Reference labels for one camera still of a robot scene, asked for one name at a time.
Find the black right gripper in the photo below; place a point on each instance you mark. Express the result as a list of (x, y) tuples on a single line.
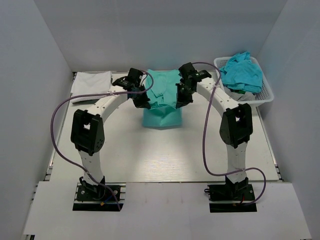
[(181, 101)]

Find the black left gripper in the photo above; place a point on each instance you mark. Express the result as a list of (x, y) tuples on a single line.
[(143, 103)]

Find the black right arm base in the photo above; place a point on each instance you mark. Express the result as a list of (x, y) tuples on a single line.
[(231, 197)]

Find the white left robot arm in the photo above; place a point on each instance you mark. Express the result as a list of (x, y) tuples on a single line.
[(87, 132)]

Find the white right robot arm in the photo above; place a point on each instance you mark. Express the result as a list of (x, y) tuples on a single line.
[(236, 124)]

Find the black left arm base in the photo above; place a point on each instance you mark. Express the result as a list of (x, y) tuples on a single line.
[(95, 198)]

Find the folded white t-shirt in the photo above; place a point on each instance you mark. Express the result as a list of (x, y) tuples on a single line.
[(91, 83)]

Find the blue t-shirt in basket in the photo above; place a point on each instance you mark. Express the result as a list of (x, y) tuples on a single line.
[(241, 74)]

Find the grey t-shirt in basket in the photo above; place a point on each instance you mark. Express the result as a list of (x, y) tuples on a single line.
[(242, 97)]

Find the white plastic laundry basket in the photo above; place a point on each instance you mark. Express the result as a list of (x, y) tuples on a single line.
[(265, 96)]

